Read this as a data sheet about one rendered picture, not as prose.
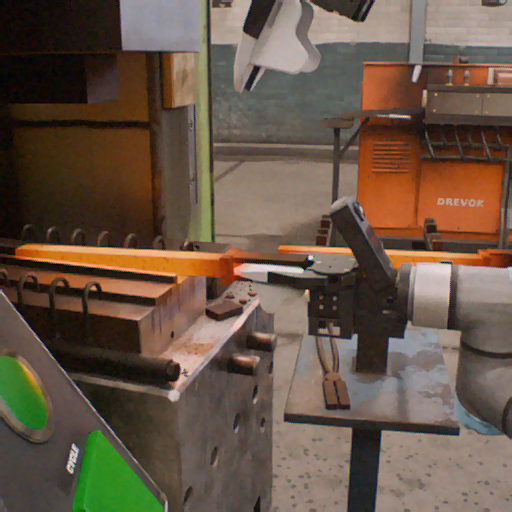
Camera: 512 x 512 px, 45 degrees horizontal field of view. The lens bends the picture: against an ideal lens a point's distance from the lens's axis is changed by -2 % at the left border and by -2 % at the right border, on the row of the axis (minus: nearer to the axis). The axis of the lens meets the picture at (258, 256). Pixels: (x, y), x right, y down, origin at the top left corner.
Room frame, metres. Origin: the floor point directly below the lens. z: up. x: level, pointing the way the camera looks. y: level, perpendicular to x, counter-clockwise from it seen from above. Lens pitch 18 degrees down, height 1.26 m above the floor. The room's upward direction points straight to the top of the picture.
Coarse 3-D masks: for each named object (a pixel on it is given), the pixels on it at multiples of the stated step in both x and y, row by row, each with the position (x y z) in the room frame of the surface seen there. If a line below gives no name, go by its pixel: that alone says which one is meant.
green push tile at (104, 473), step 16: (96, 432) 0.33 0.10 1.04; (96, 448) 0.31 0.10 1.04; (112, 448) 0.33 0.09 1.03; (96, 464) 0.30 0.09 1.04; (112, 464) 0.32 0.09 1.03; (80, 480) 0.29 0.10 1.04; (96, 480) 0.29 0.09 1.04; (112, 480) 0.30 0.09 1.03; (128, 480) 0.32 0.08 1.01; (80, 496) 0.27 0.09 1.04; (96, 496) 0.28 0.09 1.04; (112, 496) 0.29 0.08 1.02; (128, 496) 0.31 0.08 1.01; (144, 496) 0.33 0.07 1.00
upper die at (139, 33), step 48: (0, 0) 0.69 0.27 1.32; (48, 0) 0.67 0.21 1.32; (96, 0) 0.66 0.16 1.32; (144, 0) 0.70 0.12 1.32; (192, 0) 0.82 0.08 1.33; (0, 48) 0.69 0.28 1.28; (48, 48) 0.68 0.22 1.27; (96, 48) 0.66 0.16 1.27; (144, 48) 0.69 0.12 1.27; (192, 48) 0.81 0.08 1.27
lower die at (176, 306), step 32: (0, 256) 0.82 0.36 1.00; (0, 288) 0.75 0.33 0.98; (32, 288) 0.75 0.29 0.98; (128, 288) 0.72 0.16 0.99; (160, 288) 0.72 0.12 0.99; (192, 288) 0.79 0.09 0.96; (32, 320) 0.69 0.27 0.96; (64, 320) 0.68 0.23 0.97; (96, 320) 0.67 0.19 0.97; (128, 320) 0.65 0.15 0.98; (160, 320) 0.70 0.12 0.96; (192, 320) 0.79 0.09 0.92; (160, 352) 0.70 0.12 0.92
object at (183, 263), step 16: (32, 256) 0.82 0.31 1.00; (48, 256) 0.81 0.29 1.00; (64, 256) 0.81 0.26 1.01; (80, 256) 0.80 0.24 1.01; (96, 256) 0.79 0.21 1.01; (112, 256) 0.78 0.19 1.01; (128, 256) 0.77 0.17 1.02; (144, 256) 0.77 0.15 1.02; (160, 256) 0.76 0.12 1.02; (176, 256) 0.76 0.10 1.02; (192, 256) 0.76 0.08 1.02; (208, 256) 0.75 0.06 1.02; (224, 256) 0.73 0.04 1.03; (240, 256) 0.73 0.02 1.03; (256, 256) 0.73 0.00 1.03; (272, 256) 0.73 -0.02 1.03; (288, 256) 0.72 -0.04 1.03; (304, 256) 0.72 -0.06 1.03; (176, 272) 0.75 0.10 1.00; (192, 272) 0.75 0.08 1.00; (208, 272) 0.74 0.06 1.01; (224, 272) 0.72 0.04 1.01
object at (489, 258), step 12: (288, 252) 1.01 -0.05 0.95; (300, 252) 1.00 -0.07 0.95; (312, 252) 1.00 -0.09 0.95; (324, 252) 1.00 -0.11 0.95; (336, 252) 1.00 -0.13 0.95; (348, 252) 0.99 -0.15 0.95; (396, 252) 0.99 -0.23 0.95; (408, 252) 0.99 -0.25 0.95; (420, 252) 0.99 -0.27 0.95; (432, 252) 0.99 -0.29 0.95; (480, 252) 0.97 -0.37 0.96; (492, 252) 0.96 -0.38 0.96; (504, 252) 0.96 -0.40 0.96; (396, 264) 0.98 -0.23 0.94; (456, 264) 0.96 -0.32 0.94; (468, 264) 0.96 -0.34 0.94; (480, 264) 0.96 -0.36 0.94; (492, 264) 0.96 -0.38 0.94; (504, 264) 0.96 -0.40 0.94
